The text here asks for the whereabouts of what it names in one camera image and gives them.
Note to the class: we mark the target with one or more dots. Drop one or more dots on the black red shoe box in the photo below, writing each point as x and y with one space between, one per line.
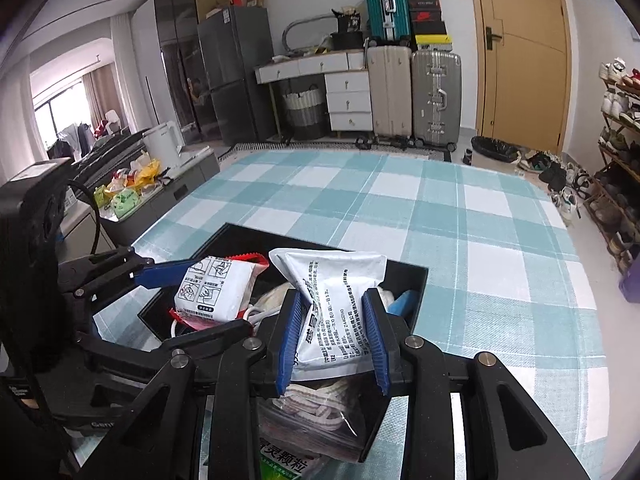
425 10

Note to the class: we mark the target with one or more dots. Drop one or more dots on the white curtain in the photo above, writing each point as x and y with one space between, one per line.
122 70

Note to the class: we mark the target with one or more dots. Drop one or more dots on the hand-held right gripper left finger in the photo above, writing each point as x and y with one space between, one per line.
290 340

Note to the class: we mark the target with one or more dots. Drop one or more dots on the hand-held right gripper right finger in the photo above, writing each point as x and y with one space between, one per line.
375 340

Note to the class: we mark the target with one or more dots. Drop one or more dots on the white blue plush toy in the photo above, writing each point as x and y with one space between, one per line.
402 304

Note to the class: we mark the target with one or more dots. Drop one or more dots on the beige suitcase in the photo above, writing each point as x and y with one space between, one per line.
389 92

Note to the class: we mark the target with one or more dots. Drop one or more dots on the wooden door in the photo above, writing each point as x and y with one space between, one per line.
525 60

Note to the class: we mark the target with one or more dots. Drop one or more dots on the white desk with drawers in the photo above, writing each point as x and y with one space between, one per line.
347 102

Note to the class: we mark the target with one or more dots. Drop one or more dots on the brown curtain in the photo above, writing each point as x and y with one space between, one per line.
100 100

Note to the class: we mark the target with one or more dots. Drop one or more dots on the green snack pack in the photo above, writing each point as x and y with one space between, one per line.
127 205

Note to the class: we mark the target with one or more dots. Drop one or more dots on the rows of shoes on rack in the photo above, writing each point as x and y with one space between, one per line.
620 105

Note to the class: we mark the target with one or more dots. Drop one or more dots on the curved metal frame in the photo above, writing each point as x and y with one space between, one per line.
300 22

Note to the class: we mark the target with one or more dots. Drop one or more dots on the green white medicine sachet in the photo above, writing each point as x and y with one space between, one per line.
332 300
285 462

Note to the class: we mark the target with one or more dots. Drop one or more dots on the red white sachet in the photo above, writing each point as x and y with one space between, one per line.
210 285

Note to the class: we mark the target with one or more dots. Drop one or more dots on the bag of white shoelaces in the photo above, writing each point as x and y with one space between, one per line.
315 410

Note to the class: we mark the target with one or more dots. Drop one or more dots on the grey side cabinet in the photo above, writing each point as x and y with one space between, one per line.
165 195

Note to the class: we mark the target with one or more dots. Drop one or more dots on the dark glass wardrobe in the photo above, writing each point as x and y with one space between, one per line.
175 35

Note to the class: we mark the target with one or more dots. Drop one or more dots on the black keyboard piano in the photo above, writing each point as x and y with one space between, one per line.
112 152

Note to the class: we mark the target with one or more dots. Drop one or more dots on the teal checkered tablecloth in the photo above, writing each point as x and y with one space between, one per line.
450 240

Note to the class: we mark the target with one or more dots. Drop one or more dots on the purple bag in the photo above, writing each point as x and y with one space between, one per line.
631 282

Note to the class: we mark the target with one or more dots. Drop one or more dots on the white electric kettle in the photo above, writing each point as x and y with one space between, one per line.
162 145

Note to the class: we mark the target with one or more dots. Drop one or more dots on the group of shoes on floor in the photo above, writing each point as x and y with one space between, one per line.
555 177

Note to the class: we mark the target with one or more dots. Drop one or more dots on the black trash basket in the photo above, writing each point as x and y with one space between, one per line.
495 149

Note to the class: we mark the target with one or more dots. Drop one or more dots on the black bag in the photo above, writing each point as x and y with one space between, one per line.
346 40

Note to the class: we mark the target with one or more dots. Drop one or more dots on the yellow snack bag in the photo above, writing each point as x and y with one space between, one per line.
147 171

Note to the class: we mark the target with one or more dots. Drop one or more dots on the teal suitcase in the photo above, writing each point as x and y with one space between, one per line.
385 7

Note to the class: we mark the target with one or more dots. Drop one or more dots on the hanging clothes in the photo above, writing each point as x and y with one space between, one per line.
67 140

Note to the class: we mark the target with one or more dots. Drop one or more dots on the grey refrigerator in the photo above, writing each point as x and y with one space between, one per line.
235 70

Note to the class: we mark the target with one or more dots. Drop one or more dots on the woven laundry basket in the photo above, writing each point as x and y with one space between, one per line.
303 112

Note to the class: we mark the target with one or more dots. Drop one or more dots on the silver suitcase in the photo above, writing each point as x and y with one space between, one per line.
436 100

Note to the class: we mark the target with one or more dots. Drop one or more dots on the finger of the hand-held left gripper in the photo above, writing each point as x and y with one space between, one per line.
215 335
165 272

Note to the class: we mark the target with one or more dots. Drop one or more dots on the yellow black shoe box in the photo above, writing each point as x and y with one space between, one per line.
433 42

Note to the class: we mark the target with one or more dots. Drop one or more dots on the black cardboard box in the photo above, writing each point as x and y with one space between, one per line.
235 245

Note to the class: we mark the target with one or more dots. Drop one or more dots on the plain black shoe box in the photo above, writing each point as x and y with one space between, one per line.
429 28

